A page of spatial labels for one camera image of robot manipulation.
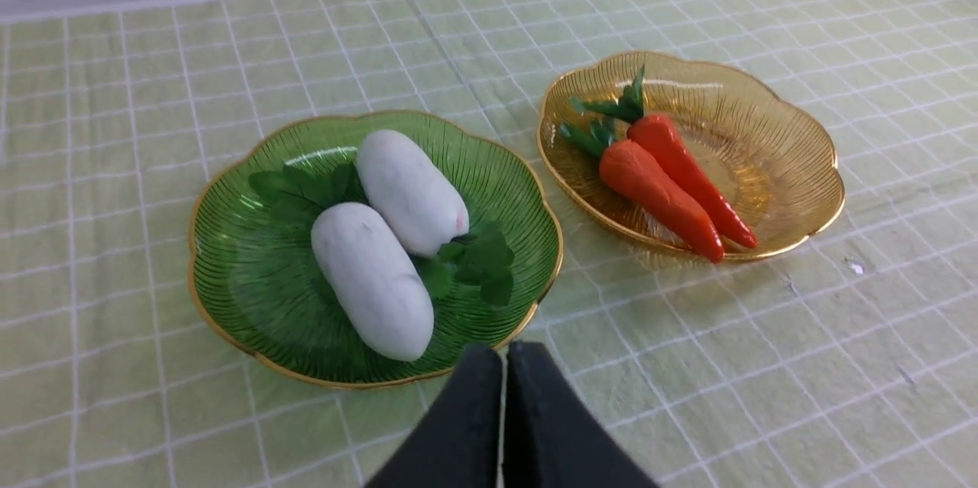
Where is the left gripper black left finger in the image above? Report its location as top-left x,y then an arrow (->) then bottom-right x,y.
366,344 -> 503,487

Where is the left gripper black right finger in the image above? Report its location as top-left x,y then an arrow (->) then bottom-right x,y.
503,341 -> 658,487

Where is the white toy radish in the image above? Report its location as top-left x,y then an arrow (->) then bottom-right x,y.
356,129 -> 516,309
248,161 -> 435,363

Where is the orange toy carrot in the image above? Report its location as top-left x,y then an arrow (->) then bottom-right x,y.
570,66 -> 758,249
559,123 -> 724,264

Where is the green glass plate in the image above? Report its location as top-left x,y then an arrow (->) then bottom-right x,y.
188,110 -> 565,389

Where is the amber glass plate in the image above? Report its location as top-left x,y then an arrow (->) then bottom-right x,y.
536,50 -> 846,263

